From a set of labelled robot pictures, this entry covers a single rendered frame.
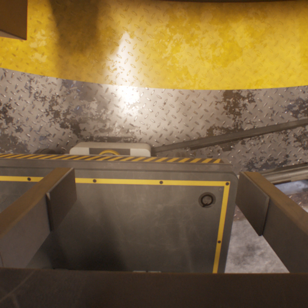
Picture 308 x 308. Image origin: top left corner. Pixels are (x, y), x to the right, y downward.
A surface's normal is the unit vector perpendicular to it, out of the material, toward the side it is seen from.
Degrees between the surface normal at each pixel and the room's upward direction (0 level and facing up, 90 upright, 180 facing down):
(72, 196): 90
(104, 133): 0
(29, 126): 0
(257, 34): 0
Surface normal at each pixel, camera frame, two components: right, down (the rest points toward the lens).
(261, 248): 0.00, 0.29
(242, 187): -1.00, -0.02
